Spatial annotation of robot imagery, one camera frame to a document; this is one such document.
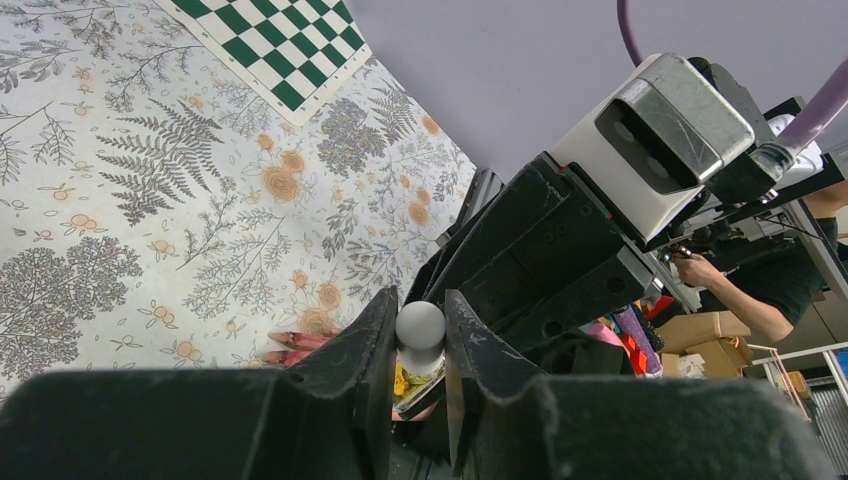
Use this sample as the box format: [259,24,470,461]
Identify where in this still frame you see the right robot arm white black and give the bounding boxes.
[408,53,804,352]

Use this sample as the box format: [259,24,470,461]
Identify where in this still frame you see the yellow nail polish bottle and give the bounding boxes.
[392,361,444,412]

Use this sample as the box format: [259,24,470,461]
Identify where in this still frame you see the person's hand dark nails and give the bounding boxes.
[262,329,340,368]

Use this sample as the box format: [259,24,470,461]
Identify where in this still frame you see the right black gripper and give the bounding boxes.
[406,152,654,353]

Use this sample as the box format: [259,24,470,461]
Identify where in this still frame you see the seated person in black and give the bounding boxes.
[672,244,826,342]

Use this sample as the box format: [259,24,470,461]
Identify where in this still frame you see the green white checkerboard mat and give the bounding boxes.
[156,0,372,126]

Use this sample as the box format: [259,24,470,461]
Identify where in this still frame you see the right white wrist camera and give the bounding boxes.
[548,53,755,242]

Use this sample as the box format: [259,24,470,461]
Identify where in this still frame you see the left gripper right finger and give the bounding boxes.
[445,290,835,479]

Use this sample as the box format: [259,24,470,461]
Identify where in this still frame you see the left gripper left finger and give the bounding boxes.
[1,287,398,479]

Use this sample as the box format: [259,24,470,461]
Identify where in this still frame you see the floral patterned table cloth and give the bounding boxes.
[1,1,475,398]

